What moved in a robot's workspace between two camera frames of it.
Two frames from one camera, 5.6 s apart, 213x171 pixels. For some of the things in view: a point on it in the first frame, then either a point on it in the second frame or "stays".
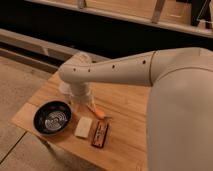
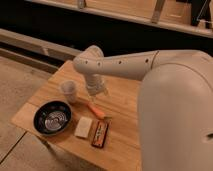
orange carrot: [99, 112] stays
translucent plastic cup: [66, 89] stays
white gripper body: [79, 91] → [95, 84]
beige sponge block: [83, 127] stays
